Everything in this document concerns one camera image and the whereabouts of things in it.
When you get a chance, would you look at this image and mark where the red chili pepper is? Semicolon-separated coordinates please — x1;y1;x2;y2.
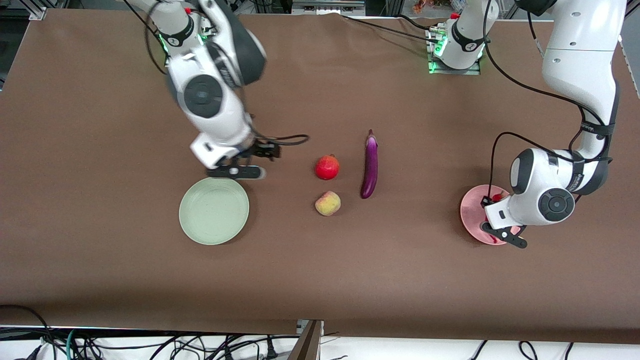
491;192;505;246

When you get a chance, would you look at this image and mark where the red pomegranate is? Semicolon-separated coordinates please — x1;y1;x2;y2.
314;154;341;181

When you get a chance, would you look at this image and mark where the purple eggplant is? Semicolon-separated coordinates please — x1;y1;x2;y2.
360;129;379;200

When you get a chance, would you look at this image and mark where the pink plate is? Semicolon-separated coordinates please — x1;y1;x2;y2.
460;184;523;246

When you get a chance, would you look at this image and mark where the pale green plate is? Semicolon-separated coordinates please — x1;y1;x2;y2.
179;177;250;246

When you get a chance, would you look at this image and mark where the yellow pink peach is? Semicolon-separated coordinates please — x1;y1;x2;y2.
314;191;342;217

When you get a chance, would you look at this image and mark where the brown table cover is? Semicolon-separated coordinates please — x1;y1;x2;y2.
0;9;640;344

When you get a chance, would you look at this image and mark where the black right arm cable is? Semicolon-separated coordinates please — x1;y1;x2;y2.
122;0;311;147

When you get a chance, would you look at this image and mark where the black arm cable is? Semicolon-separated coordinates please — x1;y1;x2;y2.
482;0;614;201
122;0;311;147

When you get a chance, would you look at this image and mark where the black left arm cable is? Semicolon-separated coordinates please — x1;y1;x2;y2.
482;0;614;201

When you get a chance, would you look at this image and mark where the metal left arm base mount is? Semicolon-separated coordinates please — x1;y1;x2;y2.
426;24;482;76

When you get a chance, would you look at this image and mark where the aluminium frame rail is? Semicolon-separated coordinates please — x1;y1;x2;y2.
291;0;367;16

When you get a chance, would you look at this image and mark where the long black table cable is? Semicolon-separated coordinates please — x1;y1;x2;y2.
340;14;441;44

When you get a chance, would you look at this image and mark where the short black table cable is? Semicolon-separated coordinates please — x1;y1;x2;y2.
397;14;434;31

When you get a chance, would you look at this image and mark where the aluminium profile post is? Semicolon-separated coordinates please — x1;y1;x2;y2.
287;319;325;360

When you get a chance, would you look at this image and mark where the thick black cable loop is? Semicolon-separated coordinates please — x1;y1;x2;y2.
0;304;57;360

